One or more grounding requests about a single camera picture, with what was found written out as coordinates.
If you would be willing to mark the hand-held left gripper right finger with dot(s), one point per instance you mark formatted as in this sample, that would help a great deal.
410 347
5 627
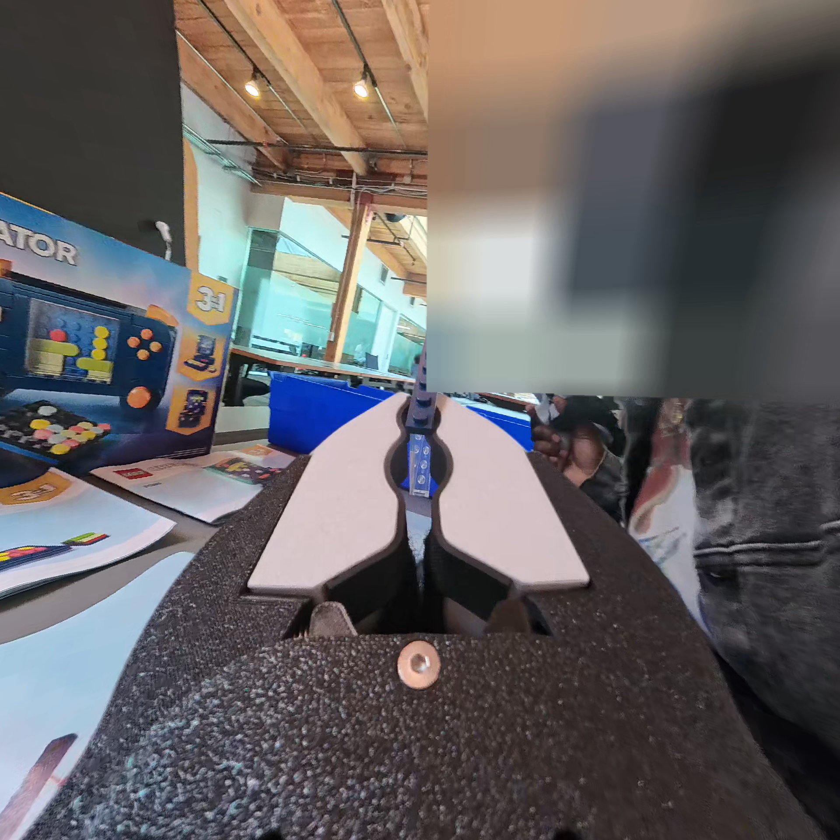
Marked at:
512 518

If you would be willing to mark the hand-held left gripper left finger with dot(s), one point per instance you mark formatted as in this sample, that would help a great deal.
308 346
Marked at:
328 518

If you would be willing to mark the dark blue brick plate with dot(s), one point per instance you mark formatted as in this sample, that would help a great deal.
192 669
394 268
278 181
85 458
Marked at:
421 413

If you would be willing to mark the person's right hand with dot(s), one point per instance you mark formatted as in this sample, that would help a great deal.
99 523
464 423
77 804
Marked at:
571 456

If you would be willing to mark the blue plastic bin with divider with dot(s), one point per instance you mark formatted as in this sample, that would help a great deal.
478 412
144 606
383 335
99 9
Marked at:
315 410

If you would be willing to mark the arcade cover instruction booklet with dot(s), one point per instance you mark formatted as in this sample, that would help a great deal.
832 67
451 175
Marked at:
184 485

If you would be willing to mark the long wooden table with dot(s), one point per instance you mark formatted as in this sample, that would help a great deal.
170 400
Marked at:
315 364

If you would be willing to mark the yellow blue brick set box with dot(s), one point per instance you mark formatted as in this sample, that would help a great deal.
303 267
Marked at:
98 341

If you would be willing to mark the white microphone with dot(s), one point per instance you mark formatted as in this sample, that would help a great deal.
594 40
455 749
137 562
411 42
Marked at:
164 229

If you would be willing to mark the ceiling spot light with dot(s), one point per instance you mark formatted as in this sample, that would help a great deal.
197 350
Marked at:
253 87
361 87

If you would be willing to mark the large black wall panel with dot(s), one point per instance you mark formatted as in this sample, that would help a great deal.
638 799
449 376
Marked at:
85 118

